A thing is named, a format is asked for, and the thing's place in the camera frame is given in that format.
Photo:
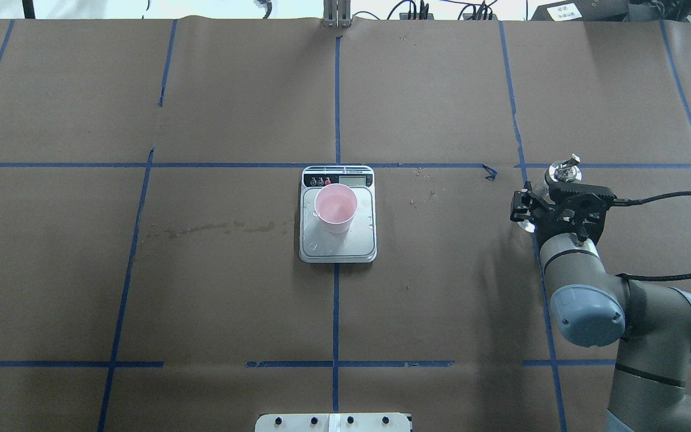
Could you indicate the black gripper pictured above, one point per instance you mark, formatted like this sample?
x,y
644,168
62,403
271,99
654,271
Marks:
x,y
523,206

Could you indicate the glass bottle with metal pourer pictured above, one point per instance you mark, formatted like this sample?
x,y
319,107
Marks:
x,y
558,171

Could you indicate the pink plastic cup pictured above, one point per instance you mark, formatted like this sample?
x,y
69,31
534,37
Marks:
x,y
336,206

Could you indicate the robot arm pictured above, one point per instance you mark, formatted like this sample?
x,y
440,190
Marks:
x,y
649,321

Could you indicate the digital kitchen scale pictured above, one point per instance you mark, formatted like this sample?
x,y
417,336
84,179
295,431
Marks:
x,y
359,244

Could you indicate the black device with label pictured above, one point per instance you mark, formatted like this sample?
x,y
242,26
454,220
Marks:
x,y
588,11

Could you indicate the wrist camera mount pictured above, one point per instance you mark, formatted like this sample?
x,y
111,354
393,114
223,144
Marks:
x,y
564,193

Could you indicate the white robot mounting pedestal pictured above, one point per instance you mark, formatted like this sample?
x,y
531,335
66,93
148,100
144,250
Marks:
x,y
359,421

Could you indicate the aluminium frame post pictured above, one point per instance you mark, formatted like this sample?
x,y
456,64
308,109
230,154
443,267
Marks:
x,y
337,14

